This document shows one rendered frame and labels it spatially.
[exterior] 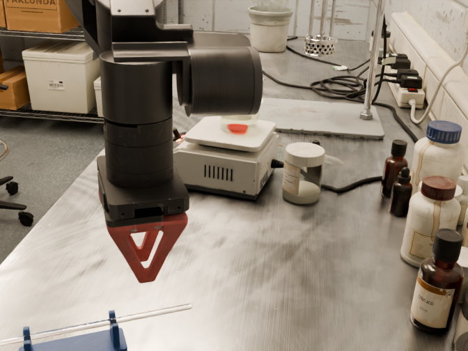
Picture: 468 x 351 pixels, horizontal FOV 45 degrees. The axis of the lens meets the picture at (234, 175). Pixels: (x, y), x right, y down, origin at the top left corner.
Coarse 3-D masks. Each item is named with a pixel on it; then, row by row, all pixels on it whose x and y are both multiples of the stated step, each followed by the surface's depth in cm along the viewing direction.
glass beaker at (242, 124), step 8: (264, 80) 86; (224, 120) 88; (232, 120) 87; (240, 120) 87; (248, 120) 87; (256, 120) 88; (224, 128) 88; (232, 128) 87; (240, 128) 87; (248, 128) 87; (256, 128) 89
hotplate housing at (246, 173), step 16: (192, 144) 88; (272, 144) 91; (176, 160) 87; (192, 160) 87; (208, 160) 86; (224, 160) 85; (240, 160) 84; (256, 160) 84; (272, 160) 92; (192, 176) 88; (208, 176) 87; (224, 176) 86; (240, 176) 85; (256, 176) 85; (224, 192) 87; (240, 192) 86; (256, 192) 86
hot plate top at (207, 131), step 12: (204, 120) 93; (216, 120) 93; (264, 120) 94; (192, 132) 88; (204, 132) 88; (216, 132) 88; (252, 132) 89; (264, 132) 89; (204, 144) 85; (216, 144) 85; (228, 144) 84; (240, 144) 84; (252, 144) 84
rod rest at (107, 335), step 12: (72, 336) 57; (84, 336) 57; (96, 336) 57; (108, 336) 57; (120, 336) 57; (24, 348) 52; (36, 348) 55; (48, 348) 55; (60, 348) 55; (72, 348) 55; (84, 348) 55; (96, 348) 55; (108, 348) 55; (120, 348) 55
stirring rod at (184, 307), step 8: (184, 304) 58; (144, 312) 57; (152, 312) 57; (160, 312) 57; (168, 312) 57; (104, 320) 55; (112, 320) 55; (120, 320) 56; (128, 320) 56; (64, 328) 54; (72, 328) 54; (80, 328) 54; (88, 328) 55; (16, 336) 53; (24, 336) 53; (32, 336) 53; (40, 336) 53; (48, 336) 54; (0, 344) 52; (8, 344) 52
